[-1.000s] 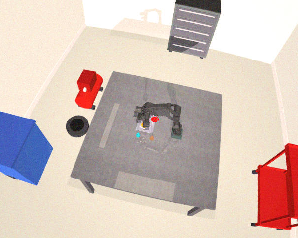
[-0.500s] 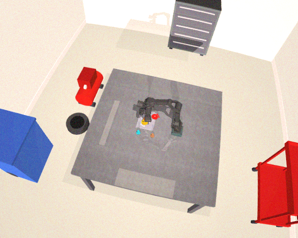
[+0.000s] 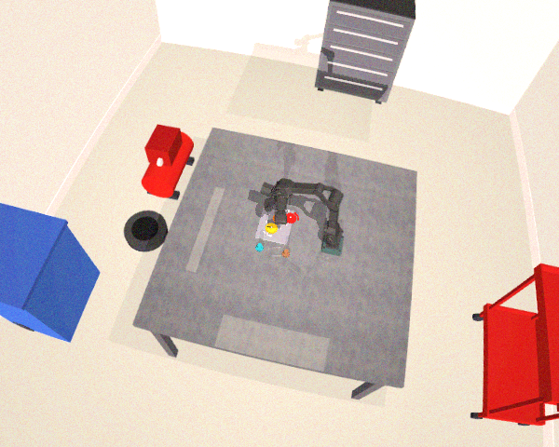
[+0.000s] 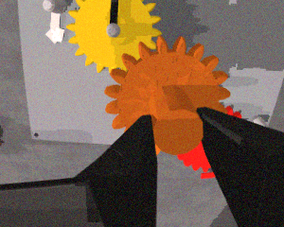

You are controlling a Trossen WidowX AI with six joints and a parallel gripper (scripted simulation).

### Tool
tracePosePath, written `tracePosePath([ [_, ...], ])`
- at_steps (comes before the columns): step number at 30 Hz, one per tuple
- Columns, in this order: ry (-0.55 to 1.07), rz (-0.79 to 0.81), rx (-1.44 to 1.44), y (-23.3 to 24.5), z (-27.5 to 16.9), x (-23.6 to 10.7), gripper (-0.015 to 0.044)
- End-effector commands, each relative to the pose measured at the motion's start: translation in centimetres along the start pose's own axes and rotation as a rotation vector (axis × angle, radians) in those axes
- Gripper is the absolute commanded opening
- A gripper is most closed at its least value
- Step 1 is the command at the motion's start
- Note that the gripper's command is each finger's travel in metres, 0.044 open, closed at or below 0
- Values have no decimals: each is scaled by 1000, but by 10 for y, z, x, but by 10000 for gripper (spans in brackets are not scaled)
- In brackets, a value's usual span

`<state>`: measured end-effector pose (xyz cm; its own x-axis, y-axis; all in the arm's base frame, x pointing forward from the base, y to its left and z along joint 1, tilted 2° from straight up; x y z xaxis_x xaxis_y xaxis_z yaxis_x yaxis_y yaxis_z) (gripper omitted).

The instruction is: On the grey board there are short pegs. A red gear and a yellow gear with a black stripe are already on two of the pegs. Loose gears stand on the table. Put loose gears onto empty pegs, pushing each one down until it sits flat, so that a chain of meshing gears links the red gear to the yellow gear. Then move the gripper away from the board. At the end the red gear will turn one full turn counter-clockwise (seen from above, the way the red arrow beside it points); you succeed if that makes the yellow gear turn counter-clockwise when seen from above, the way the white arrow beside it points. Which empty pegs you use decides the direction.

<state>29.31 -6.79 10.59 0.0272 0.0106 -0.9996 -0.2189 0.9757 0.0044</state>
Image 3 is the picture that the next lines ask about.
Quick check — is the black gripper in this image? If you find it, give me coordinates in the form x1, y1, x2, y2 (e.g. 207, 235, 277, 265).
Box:
274, 200, 288, 224

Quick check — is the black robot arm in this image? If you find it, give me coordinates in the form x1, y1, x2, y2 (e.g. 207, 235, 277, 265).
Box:
260, 178, 344, 250

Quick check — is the yellow gear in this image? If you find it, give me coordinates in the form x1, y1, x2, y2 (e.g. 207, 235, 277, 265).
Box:
266, 223, 278, 234

